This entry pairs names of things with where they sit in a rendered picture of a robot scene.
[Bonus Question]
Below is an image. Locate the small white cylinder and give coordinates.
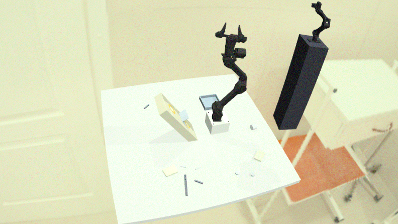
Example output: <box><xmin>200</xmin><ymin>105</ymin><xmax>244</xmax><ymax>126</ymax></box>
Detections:
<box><xmin>250</xmin><ymin>123</ymin><xmax>257</xmax><ymax>130</ymax></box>

